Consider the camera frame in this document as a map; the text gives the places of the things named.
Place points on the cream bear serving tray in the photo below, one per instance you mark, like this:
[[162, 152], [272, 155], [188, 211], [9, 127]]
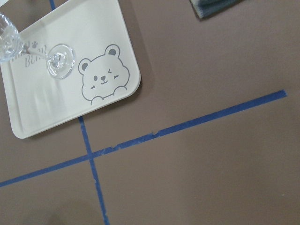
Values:
[[105, 69]]

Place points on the clear wine glass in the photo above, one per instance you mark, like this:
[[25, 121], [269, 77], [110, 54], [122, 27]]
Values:
[[60, 60]]

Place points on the grey yellow folded cloth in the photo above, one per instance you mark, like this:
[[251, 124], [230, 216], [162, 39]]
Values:
[[207, 8]]

